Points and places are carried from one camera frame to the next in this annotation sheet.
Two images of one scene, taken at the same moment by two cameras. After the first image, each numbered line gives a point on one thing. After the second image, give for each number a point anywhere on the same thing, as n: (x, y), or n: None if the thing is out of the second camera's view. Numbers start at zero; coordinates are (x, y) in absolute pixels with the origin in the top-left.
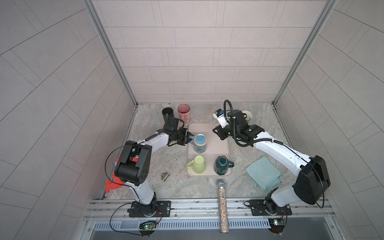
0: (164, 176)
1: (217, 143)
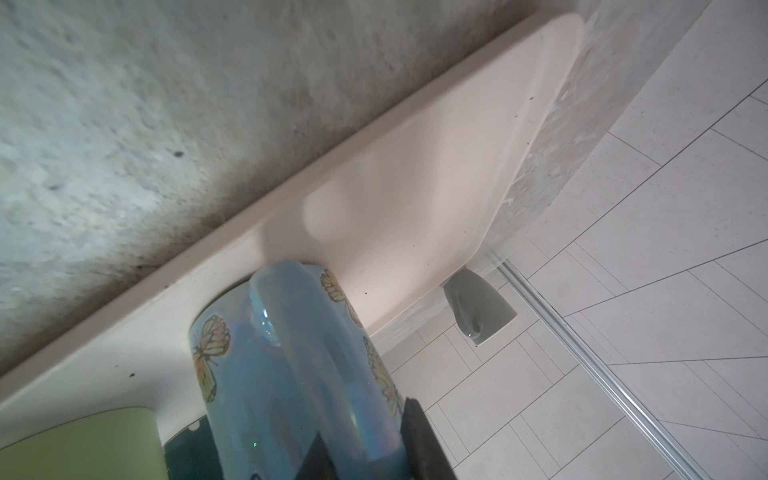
0: None
1: (392, 225)
